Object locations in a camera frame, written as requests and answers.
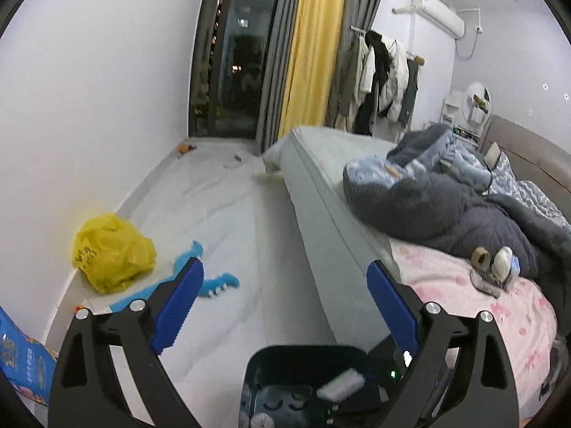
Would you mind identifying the yellow curtain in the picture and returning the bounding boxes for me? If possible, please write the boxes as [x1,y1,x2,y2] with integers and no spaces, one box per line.
[278,0,344,137]

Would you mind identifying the dark glass balcony door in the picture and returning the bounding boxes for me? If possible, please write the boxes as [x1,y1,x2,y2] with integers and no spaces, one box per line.
[189,0,277,139]

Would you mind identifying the blue snack bag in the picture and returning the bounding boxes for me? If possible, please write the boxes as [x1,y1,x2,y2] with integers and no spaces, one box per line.
[0,309,57,407]

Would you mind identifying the clear bubble wrap roll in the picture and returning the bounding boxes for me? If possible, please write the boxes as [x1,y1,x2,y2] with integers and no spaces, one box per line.
[317,368,366,404]

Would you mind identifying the light blue patterned blanket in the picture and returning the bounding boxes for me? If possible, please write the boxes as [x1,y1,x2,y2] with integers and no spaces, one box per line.
[343,131,492,193]

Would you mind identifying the blue plush claw toy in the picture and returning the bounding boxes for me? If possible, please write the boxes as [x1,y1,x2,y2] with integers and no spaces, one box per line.
[108,239,241,314]

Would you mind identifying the pink floral bed sheet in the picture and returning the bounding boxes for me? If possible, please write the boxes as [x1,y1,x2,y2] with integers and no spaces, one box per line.
[390,238,559,419]

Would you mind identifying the hanging clothes on rack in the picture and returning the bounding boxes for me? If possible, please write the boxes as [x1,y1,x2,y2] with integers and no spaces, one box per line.
[332,26,425,140]

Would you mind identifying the dark grey fleece blanket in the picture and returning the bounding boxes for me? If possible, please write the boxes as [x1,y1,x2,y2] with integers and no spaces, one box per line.
[343,124,570,335]

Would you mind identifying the blue wavy pillow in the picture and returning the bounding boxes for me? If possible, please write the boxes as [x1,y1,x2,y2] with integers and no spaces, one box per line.
[488,151,570,231]

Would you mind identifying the white crumpled tissue ball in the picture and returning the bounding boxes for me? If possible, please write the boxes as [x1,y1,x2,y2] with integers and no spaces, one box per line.
[250,413,276,428]

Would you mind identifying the dark teal trash bin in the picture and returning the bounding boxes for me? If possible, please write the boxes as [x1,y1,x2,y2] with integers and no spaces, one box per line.
[237,345,401,427]

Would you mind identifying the white rolled sock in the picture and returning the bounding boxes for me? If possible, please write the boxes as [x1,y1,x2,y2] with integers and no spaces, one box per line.
[491,246,513,284]

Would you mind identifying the orange small floor object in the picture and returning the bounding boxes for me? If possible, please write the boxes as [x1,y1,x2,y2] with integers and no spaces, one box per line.
[177,144,197,158]

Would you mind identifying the grey curtain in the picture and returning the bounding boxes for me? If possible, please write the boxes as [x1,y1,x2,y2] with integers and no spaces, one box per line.
[256,0,299,155]

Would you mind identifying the yellow plastic bag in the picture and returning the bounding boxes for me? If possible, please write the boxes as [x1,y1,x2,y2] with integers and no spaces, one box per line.
[72,213,157,294]

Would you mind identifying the grey upholstered headboard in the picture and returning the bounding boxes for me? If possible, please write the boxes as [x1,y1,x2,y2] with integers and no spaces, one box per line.
[477,115,571,221]

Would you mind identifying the brown cardboard tube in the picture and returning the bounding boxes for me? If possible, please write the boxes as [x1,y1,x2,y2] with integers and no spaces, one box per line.
[470,246,492,272]

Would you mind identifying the white air conditioner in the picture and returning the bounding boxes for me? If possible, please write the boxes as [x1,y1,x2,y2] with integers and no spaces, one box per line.
[391,1,465,40]

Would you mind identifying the black foil wrapper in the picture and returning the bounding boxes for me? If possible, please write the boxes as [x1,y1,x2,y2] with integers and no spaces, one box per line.
[469,270,502,299]

